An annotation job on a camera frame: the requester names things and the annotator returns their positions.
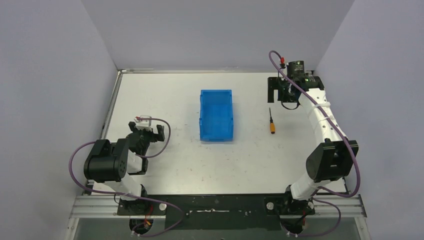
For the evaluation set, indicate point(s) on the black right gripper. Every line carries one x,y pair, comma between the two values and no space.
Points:
277,83

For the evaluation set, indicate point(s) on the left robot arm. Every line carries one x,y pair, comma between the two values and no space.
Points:
115,163

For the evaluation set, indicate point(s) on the orange handled screwdriver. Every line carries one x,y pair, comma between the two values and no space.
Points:
271,122

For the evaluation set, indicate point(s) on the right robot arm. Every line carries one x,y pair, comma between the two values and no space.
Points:
335,155

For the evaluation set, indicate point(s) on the aluminium frame rail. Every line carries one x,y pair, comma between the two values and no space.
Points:
263,205

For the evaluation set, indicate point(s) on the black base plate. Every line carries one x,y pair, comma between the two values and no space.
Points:
291,215

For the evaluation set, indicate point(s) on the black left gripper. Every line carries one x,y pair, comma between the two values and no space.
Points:
149,134

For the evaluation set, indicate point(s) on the blue plastic bin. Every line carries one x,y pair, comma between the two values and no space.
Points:
216,118

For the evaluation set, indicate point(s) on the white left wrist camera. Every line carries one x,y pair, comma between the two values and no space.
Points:
143,122

